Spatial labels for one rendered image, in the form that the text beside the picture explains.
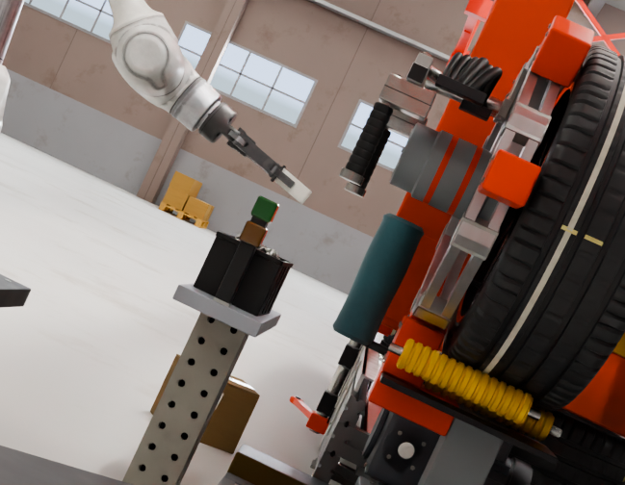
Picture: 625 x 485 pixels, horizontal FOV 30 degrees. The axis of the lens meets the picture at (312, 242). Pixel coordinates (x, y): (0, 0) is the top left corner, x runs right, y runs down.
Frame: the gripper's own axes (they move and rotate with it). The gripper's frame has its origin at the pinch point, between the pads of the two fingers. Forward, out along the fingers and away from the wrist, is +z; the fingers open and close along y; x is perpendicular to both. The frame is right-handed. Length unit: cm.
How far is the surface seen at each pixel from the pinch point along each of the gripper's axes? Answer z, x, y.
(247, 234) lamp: -0.5, 12.1, -4.4
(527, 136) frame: 24.9, -30.9, -23.5
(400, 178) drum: 14.3, -14.1, 1.0
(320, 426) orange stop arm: 54, 50, 164
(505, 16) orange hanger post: 11, -61, 43
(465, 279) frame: 33.4, -6.4, -17.2
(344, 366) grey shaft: 48, 29, 165
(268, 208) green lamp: -0.8, 6.1, -4.5
